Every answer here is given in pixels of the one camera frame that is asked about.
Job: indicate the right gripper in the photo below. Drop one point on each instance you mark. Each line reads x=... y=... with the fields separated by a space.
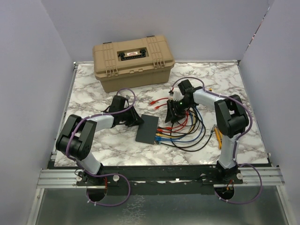
x=171 y=115

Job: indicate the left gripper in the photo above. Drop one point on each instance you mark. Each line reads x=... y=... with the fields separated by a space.
x=134 y=120

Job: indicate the dark grey network switch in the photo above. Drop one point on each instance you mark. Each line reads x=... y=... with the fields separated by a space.
x=146 y=132

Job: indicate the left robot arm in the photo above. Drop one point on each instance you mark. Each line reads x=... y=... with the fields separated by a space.
x=77 y=135

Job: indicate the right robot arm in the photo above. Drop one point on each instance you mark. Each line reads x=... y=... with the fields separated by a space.
x=231 y=117

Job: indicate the tan plastic toolbox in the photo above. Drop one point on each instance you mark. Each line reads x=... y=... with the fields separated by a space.
x=133 y=63

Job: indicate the yellow utility knife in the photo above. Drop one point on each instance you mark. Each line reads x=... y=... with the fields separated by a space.
x=218 y=137

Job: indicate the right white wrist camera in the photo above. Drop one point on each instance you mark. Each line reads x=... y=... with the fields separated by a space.
x=175 y=95

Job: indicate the black mounting base plate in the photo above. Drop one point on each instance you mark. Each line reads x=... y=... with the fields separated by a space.
x=167 y=180

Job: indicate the aluminium front rail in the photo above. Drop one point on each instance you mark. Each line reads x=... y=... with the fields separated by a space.
x=267 y=176

